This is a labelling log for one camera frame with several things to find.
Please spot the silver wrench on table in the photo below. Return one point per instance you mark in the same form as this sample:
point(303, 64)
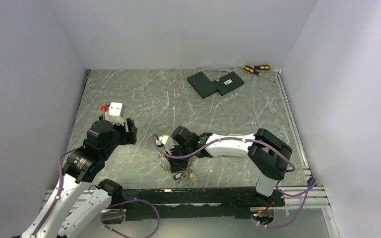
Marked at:
point(254, 111)

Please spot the round metal key organizer disc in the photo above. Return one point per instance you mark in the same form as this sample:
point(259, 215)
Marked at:
point(176, 165)

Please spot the yellow black screwdriver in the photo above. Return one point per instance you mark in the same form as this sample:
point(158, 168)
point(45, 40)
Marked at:
point(257, 67)
point(259, 73)

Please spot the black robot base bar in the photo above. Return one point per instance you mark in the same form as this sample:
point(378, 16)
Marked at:
point(237, 202)

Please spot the yellow black screwdriver front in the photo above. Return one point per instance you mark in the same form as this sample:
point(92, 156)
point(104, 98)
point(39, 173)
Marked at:
point(259, 73)

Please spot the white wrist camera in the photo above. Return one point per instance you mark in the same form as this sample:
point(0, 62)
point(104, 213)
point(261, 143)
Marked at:
point(114, 113)
point(165, 142)

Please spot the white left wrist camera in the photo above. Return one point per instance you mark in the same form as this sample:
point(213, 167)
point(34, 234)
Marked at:
point(114, 113)

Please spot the small black flat box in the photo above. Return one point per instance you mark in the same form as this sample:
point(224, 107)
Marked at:
point(228, 83)

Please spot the long silver wrench at wall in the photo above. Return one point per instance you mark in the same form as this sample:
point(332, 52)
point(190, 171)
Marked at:
point(211, 69)

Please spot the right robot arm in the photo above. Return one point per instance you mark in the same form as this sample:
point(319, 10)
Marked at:
point(269, 154)

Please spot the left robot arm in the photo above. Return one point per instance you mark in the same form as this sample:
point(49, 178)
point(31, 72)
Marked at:
point(56, 220)

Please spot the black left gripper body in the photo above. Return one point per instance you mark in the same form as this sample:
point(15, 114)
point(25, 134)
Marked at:
point(125, 137)

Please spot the yellow black screwdriver rear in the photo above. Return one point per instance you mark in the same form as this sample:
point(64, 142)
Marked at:
point(257, 67)

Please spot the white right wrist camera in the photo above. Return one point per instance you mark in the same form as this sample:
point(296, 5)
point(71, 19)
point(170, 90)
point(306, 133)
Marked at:
point(165, 142)

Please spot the black key tag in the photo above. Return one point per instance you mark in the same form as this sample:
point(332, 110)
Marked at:
point(177, 176)

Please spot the large black flat box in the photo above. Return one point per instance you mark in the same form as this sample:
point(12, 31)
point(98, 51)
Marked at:
point(202, 85)

